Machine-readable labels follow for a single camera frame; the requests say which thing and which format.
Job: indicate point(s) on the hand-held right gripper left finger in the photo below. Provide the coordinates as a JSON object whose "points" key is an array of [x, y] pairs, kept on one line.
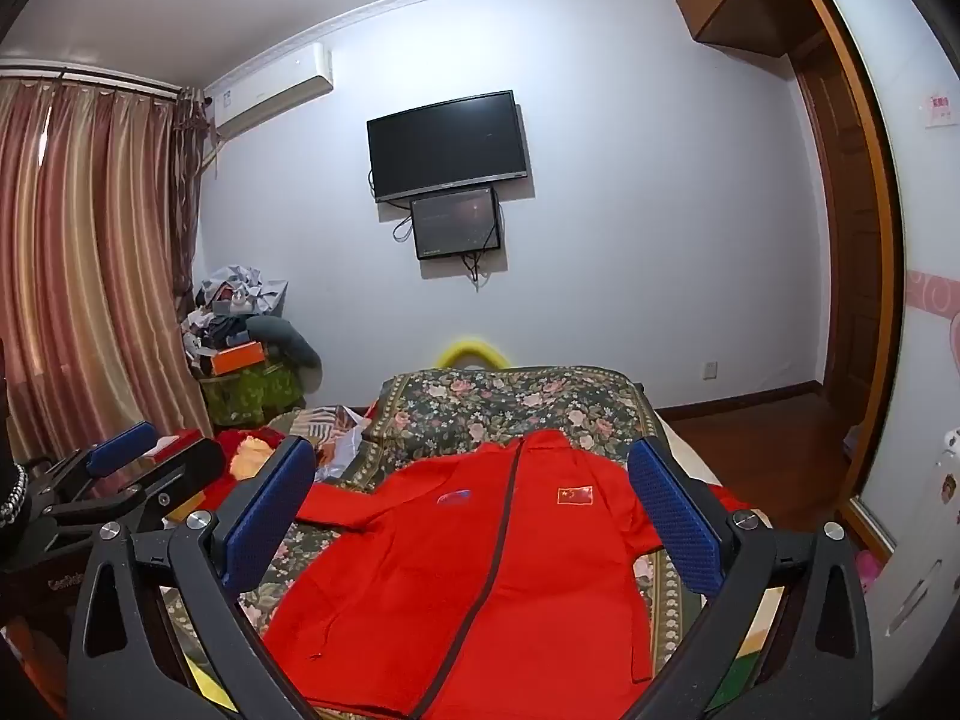
{"points": [[266, 517]]}

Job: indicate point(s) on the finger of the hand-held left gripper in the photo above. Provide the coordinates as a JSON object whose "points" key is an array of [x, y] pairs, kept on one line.
{"points": [[172, 480], [120, 446]]}

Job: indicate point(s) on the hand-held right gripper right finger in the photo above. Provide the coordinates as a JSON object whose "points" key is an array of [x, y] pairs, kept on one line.
{"points": [[675, 517]]}

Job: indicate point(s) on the red zip jacket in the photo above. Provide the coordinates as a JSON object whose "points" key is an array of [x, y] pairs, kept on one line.
{"points": [[450, 577]]}

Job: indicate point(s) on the pile of mixed clothes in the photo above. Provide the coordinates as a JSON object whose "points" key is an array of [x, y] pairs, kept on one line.
{"points": [[232, 300]]}

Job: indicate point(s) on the white bed sheet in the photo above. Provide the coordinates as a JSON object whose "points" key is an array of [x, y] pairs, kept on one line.
{"points": [[705, 465]]}

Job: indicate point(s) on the yellow cloth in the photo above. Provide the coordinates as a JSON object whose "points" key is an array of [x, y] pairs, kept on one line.
{"points": [[251, 457]]}

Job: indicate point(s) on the striped cloth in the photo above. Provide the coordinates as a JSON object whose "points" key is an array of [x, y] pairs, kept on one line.
{"points": [[322, 424]]}

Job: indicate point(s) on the orange box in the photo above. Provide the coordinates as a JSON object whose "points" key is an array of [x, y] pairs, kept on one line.
{"points": [[238, 358]]}

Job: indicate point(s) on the grey pillow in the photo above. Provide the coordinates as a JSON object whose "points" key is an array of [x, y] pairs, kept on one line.
{"points": [[289, 341]]}

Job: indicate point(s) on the grey cloth bundle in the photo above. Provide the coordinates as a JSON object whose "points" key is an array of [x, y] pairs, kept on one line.
{"points": [[853, 441]]}

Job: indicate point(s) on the striped pink curtain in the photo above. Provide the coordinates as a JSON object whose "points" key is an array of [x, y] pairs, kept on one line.
{"points": [[82, 255]]}

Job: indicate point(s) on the pink shoe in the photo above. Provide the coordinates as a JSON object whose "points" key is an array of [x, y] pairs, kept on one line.
{"points": [[868, 574]]}

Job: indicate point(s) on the floral green blanket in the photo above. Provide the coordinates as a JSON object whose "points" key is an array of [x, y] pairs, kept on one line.
{"points": [[487, 397]]}

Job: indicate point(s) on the white appliance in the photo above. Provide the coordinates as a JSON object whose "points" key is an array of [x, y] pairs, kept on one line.
{"points": [[922, 577]]}

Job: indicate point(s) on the brown tied curtain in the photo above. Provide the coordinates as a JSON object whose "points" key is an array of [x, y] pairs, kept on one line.
{"points": [[187, 165]]}

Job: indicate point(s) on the wooden door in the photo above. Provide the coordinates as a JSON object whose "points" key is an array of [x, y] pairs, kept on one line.
{"points": [[855, 240]]}

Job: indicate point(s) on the white sliding wardrobe door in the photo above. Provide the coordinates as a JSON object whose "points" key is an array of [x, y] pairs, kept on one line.
{"points": [[922, 240]]}

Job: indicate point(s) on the white air conditioner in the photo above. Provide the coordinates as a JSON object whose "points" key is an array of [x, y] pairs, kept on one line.
{"points": [[270, 90]]}

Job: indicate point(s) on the pink wardrobe sticker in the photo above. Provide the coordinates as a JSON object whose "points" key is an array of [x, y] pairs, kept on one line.
{"points": [[941, 110]]}

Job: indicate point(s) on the white wall socket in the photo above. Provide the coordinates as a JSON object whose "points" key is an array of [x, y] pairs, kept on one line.
{"points": [[710, 369]]}

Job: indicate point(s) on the small black wall monitor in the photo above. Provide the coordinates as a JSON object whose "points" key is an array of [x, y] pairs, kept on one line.
{"points": [[455, 223]]}

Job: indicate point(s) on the black wall television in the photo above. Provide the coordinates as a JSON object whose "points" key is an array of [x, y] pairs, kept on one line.
{"points": [[446, 142]]}

